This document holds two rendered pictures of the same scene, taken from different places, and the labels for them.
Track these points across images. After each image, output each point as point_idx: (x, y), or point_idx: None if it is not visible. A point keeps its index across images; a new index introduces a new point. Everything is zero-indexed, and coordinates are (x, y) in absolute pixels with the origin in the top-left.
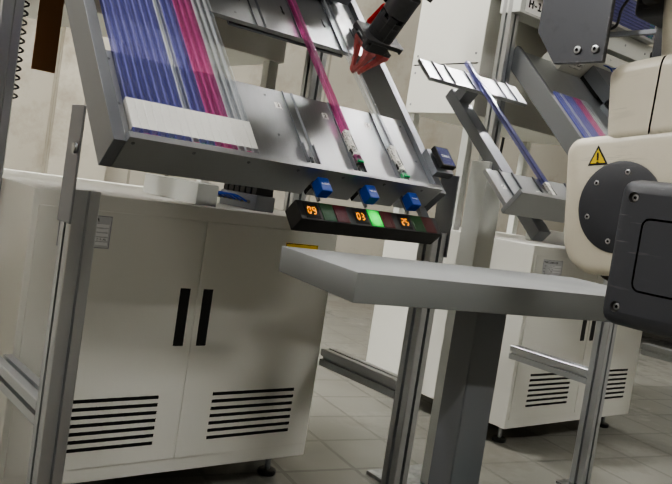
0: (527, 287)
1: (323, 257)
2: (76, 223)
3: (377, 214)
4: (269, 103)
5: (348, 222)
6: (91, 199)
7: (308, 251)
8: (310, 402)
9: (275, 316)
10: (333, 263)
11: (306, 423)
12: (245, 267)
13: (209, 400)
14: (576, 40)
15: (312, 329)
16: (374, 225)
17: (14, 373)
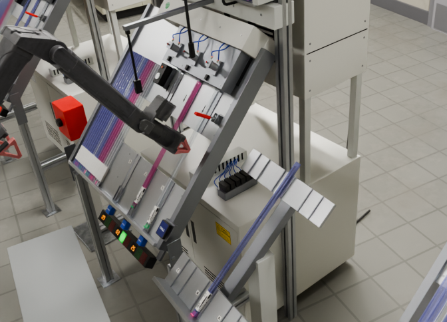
0: (21, 299)
1: (42, 237)
2: (75, 181)
3: (124, 235)
4: (127, 159)
5: (110, 231)
6: (75, 176)
7: (60, 232)
8: (245, 309)
9: (219, 253)
10: (26, 241)
11: (245, 317)
12: (202, 221)
13: (203, 267)
14: None
15: None
16: (118, 239)
17: None
